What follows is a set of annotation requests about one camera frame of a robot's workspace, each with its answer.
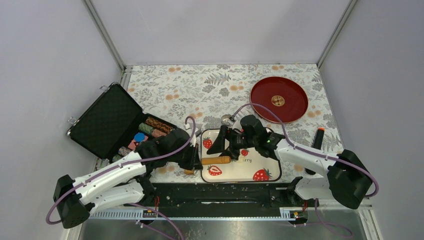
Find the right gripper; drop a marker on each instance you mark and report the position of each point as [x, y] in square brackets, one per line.
[232, 150]

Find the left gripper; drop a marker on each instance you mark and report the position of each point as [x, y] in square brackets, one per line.
[194, 162]

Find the wooden dough roller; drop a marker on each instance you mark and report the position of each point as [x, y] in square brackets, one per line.
[215, 160]

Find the strawberry print tray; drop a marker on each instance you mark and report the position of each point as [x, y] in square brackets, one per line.
[250, 166]

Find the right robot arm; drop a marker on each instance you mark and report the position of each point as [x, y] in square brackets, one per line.
[343, 177]

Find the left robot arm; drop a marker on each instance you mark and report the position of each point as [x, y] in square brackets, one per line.
[76, 199]

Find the red round lacquer tray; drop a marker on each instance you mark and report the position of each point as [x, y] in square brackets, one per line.
[282, 96]

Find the floral tablecloth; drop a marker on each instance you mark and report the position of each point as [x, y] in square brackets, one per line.
[207, 92]

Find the blue poker chip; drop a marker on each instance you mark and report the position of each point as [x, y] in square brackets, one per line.
[139, 137]

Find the black poker chip case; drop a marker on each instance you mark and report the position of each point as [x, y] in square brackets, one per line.
[111, 122]

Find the metal ring cutter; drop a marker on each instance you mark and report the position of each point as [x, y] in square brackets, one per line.
[227, 120]

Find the scraper with wooden handle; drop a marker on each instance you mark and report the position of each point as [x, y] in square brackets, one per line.
[189, 172]

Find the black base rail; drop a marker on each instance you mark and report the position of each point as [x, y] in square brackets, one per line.
[204, 200]

